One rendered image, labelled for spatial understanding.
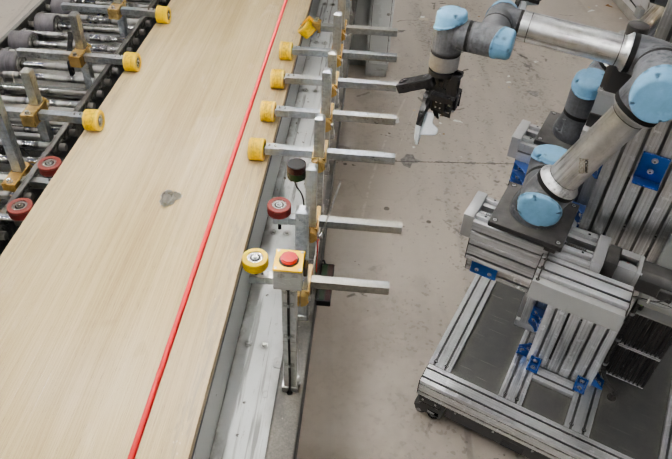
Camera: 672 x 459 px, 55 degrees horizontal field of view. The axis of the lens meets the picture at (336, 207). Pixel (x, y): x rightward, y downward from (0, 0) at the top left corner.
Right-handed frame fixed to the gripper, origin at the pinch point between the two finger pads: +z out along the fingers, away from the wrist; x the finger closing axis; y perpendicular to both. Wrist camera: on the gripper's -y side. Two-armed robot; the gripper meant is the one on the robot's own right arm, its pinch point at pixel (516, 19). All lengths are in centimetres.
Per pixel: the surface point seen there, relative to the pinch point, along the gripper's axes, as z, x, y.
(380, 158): 36, -57, -24
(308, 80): 36, -24, -73
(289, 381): 56, -139, -10
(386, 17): 87, 150, -116
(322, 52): 36, 0, -80
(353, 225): 46, -83, -20
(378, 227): 46, -79, -12
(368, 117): 36, -36, -39
